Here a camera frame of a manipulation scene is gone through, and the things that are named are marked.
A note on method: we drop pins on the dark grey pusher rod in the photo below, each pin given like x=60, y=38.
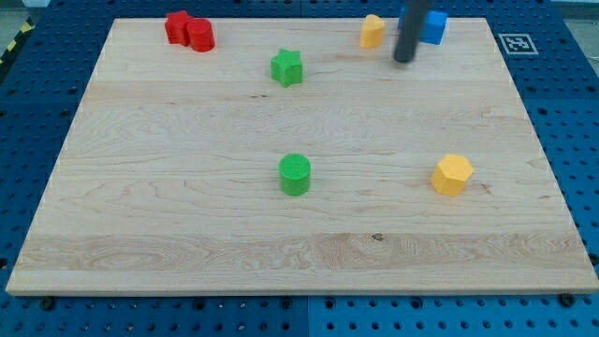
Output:
x=413, y=23

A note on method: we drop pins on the yellow heart block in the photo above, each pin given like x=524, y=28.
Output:
x=372, y=32

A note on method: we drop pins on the blue cube block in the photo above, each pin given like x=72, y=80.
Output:
x=434, y=27

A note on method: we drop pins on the white fiducial marker tag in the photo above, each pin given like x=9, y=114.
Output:
x=517, y=44

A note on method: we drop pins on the green star block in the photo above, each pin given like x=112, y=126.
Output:
x=286, y=67

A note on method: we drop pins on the yellow hexagon block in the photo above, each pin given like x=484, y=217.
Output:
x=451, y=174

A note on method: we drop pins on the green cylinder block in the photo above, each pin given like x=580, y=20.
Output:
x=294, y=174

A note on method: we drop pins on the red cylinder block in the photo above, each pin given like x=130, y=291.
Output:
x=200, y=34

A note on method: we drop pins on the light wooden board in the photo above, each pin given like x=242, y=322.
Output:
x=168, y=182

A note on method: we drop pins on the red star block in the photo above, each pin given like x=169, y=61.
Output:
x=175, y=27

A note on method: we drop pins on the yellow black hazard tape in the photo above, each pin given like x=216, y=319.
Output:
x=16, y=44

